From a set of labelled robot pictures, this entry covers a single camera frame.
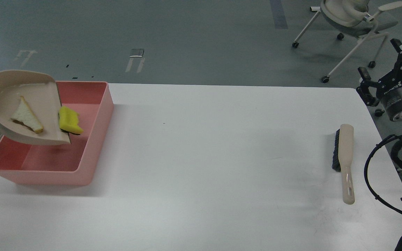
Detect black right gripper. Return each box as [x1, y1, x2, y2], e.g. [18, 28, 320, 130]
[356, 38, 402, 121]

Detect beige hand brush black bristles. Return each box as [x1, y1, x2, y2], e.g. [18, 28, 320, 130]
[332, 124, 355, 205]

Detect yellow sponge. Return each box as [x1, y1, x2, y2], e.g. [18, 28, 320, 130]
[59, 106, 84, 135]

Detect white bread slice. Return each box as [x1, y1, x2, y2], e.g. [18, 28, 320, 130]
[10, 96, 44, 134]

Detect beige plastic dustpan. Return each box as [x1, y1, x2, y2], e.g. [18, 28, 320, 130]
[0, 70, 71, 145]

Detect pink plastic bin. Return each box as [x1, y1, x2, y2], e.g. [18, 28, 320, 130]
[0, 81, 114, 185]

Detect white office chair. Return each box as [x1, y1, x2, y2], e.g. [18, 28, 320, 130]
[291, 0, 402, 84]

